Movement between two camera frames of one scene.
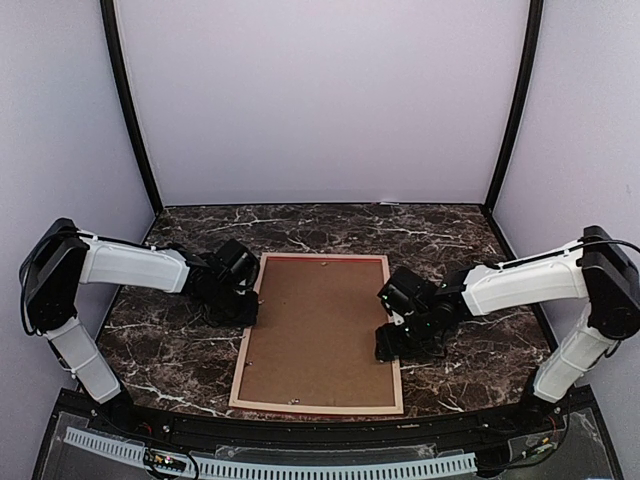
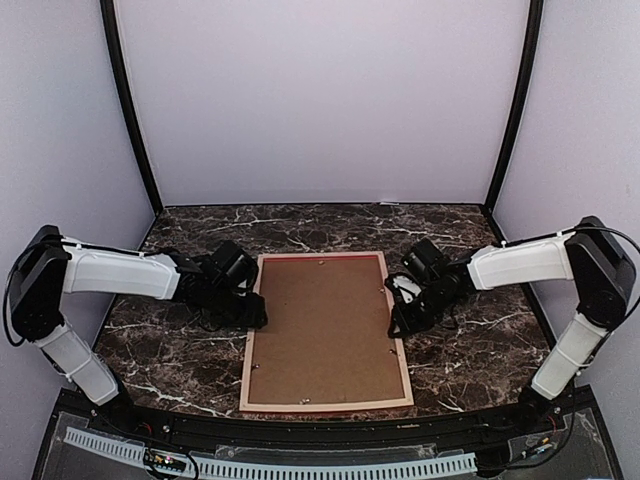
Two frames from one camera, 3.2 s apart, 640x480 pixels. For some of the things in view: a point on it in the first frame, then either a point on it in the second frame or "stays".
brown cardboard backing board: x=314 y=334 stays
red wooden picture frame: x=396 y=370 → x=251 y=346
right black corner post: x=534 y=34 stays
